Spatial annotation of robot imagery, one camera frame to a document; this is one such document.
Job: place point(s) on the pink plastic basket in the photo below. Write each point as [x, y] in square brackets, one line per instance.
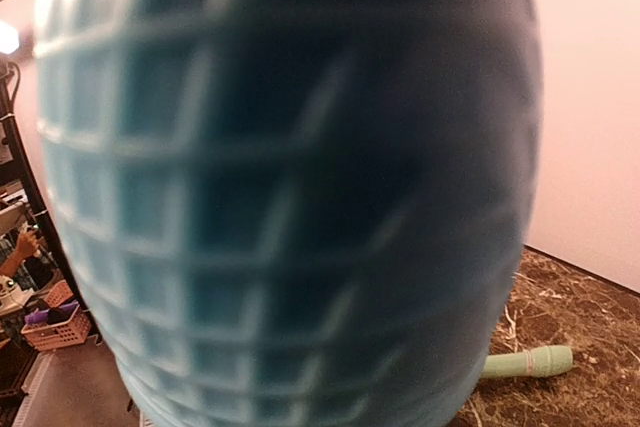
[62, 323]

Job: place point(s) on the teal toy microphone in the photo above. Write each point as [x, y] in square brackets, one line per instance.
[539, 362]

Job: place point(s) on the blue toy microphone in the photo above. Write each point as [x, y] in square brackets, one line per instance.
[292, 212]

